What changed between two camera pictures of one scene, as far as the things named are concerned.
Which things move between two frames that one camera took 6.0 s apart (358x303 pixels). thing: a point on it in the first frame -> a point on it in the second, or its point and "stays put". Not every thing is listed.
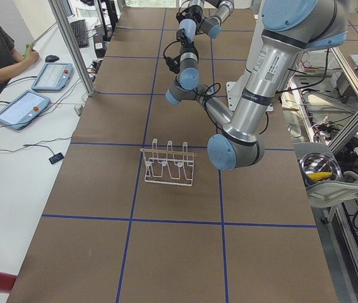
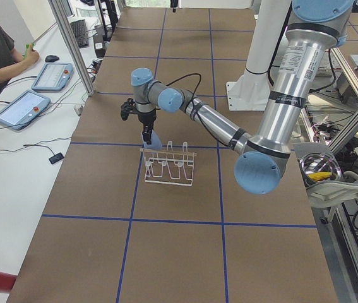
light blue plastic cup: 189,27 -> 156,142
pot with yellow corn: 316,167 stays put
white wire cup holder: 168,166 stays put
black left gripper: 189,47 -> 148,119
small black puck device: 56,158 stays put
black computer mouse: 51,59 stays put
